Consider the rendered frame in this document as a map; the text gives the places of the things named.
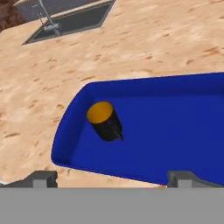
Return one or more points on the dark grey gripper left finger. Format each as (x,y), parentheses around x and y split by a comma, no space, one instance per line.
(43,177)

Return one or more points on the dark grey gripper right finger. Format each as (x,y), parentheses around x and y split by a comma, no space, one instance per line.
(180,177)

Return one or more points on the blue tray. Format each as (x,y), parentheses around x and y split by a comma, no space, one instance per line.
(163,128)

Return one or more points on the black mug with yellow inside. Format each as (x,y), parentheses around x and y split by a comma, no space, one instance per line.
(106,122)

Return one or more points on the grey tap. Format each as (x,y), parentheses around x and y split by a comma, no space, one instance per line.
(49,22)

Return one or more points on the grey sink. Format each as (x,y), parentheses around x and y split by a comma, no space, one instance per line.
(78,20)

